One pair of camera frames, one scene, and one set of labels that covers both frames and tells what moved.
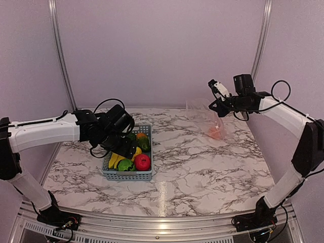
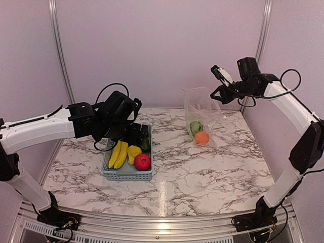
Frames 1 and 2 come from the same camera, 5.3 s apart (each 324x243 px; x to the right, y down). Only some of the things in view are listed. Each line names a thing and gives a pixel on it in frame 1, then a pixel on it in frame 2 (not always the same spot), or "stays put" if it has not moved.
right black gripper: x=220 y=110 to x=225 y=97
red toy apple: x=142 y=162 stays put
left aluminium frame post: x=56 y=36 stays put
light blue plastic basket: x=112 y=174 stays put
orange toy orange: x=215 y=132 to x=201 y=137
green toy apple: x=126 y=165 to x=196 y=126
